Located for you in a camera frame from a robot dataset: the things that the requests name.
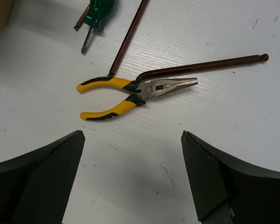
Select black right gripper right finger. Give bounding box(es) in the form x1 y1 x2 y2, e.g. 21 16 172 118
181 131 280 224

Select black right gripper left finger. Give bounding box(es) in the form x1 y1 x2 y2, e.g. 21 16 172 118
0 130 85 224

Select yellow black needle-nose pliers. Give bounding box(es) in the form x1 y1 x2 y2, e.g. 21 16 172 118
76 77 198 121

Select small bronze hex key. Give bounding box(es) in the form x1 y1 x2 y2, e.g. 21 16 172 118
74 4 90 31

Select green stubby phillips screwdriver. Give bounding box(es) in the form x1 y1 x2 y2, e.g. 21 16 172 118
81 0 116 54

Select long thin bronze hex key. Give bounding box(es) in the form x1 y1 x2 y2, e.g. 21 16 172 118
107 0 150 77

